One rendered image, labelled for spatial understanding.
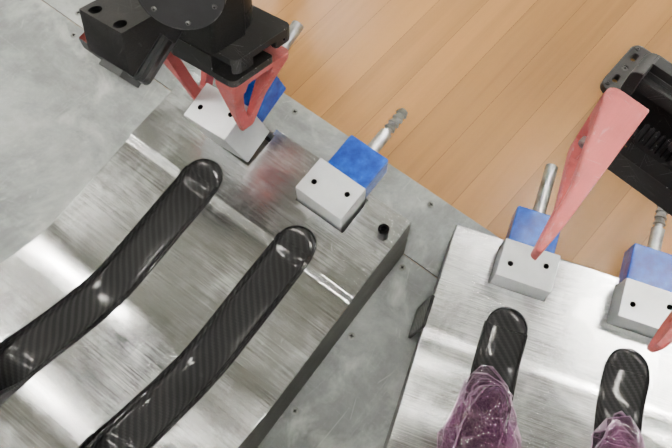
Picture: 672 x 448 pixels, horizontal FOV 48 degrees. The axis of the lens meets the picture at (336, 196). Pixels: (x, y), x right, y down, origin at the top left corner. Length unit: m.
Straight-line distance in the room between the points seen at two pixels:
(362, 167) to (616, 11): 0.39
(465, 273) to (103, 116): 0.42
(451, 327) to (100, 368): 0.30
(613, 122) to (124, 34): 0.32
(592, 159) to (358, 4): 0.58
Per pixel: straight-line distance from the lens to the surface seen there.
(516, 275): 0.68
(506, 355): 0.70
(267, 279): 0.67
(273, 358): 0.65
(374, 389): 0.73
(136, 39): 0.54
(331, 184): 0.66
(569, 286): 0.72
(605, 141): 0.35
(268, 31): 0.61
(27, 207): 0.84
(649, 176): 0.40
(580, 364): 0.71
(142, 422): 0.64
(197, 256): 0.68
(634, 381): 0.73
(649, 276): 0.73
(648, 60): 0.37
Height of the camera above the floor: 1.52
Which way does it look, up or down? 68 degrees down
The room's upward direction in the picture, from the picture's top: 2 degrees counter-clockwise
